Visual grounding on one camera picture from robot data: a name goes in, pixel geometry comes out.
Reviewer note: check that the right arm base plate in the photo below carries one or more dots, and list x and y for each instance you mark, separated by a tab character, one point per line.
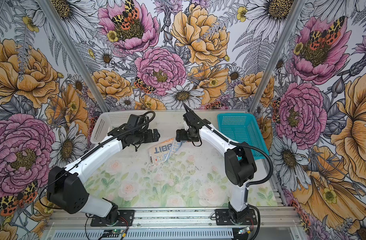
228	217

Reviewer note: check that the aluminium front rail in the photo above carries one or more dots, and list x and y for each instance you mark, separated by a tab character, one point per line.
274	223

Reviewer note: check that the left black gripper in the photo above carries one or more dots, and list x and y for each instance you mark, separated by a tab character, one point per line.
149	138

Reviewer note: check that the right aluminium corner post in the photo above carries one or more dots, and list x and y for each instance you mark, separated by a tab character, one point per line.
281	42

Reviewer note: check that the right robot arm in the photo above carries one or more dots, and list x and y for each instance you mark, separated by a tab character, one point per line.
239	162

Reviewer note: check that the aluminium corner post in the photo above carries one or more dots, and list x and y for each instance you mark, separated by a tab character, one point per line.
56	22
281	42

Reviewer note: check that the pink and cream towel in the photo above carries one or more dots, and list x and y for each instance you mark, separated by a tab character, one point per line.
163	151

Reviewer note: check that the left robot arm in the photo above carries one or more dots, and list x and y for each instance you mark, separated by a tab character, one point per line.
66	185

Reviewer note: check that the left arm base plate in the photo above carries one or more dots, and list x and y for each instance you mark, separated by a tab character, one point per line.
118	218

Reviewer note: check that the teal plastic basket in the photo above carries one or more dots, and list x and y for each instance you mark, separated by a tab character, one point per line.
241	127

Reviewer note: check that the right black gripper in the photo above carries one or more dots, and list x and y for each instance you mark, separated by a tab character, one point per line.
181	135

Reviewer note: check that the left aluminium corner post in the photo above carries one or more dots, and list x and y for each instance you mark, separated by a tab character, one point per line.
56	22

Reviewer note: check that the white plastic basket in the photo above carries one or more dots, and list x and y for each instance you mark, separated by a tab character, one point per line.
109	120

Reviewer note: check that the green circuit board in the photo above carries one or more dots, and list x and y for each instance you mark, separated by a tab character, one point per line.
116	233

